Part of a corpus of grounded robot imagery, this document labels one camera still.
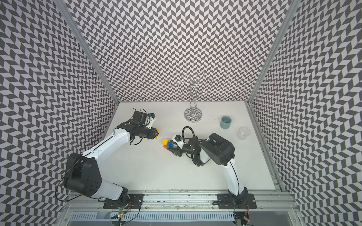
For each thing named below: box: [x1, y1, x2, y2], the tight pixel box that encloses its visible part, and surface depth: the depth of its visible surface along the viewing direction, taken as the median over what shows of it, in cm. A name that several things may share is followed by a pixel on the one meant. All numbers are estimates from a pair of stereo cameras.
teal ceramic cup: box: [220, 115, 232, 130], surface depth 102 cm
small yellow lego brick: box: [161, 138, 170, 146], surface depth 91 cm
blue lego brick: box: [164, 141, 174, 148], surface depth 91 cm
